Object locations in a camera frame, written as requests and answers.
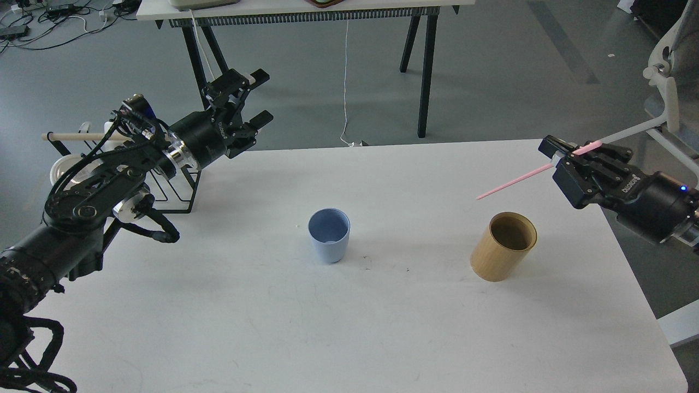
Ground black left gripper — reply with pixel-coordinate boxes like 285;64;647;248
169;69;273;170

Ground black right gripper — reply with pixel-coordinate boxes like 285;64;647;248
538;136;697;245

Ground pink chopstick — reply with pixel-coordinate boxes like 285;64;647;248
476;141;602;200

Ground blue cup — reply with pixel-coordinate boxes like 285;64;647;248
307;208;351;264

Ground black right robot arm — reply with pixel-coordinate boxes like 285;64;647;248
538;136;698;252

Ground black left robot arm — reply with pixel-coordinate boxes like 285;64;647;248
2;69;273;392

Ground white background table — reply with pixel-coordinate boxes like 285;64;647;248
137;1;475;150

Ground wooden cylinder holder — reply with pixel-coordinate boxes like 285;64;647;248
470;212;538;283

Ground white office chair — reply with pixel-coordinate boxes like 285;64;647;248
601;1;697;176

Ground wooden dowel on rack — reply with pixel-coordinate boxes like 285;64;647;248
40;132;128;141

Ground white plate in rack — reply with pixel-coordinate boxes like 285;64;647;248
49;154;92;188

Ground black wire dish rack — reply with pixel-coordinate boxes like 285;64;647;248
47;121;200;214

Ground white hanging cable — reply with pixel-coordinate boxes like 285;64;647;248
189;9;216;80
340;21;365;148

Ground floor cables and power strips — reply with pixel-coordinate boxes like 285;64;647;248
0;0;140;52

